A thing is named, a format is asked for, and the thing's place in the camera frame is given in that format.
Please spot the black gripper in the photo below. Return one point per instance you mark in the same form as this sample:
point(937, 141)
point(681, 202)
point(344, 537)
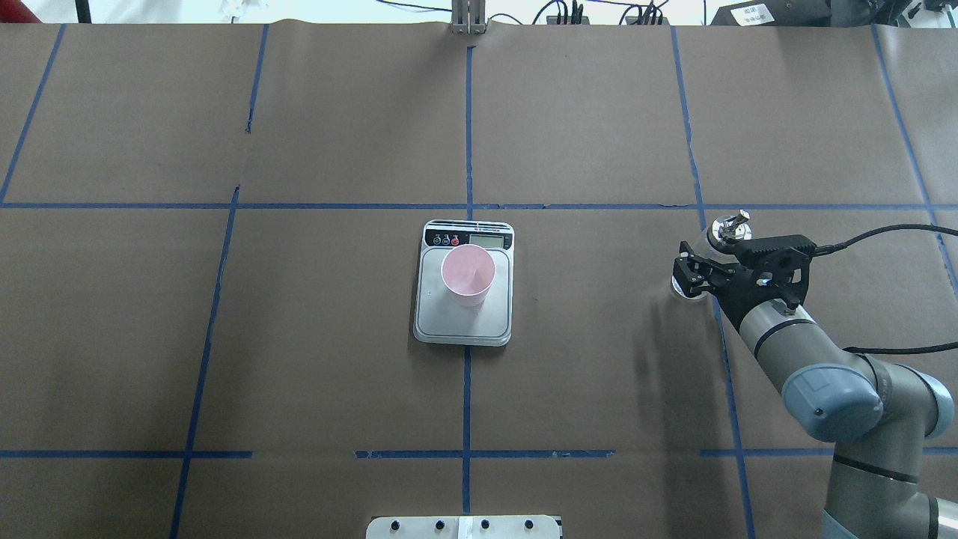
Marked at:
point(732, 287)

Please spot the pink plastic cup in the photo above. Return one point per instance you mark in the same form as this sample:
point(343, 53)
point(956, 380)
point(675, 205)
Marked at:
point(468, 272)

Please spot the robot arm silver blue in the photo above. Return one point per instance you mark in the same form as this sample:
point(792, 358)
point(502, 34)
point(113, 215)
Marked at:
point(878, 415)

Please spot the grey digital kitchen scale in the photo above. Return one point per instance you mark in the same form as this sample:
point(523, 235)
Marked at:
point(438, 318)

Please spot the black box with label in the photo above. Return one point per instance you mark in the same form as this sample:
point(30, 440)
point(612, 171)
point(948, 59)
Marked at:
point(773, 13)

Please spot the orange black connector block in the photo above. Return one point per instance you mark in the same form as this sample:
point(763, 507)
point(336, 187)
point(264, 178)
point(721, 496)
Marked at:
point(568, 14)

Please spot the brown paper table cover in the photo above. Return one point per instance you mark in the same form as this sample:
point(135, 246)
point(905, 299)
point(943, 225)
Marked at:
point(210, 246)

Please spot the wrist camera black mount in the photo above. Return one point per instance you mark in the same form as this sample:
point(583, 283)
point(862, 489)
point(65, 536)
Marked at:
point(776, 267)

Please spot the aluminium frame post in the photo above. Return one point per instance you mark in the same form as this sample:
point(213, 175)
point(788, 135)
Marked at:
point(468, 17)

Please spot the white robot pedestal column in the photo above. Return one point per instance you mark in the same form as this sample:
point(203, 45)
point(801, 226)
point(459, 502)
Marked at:
point(466, 526)

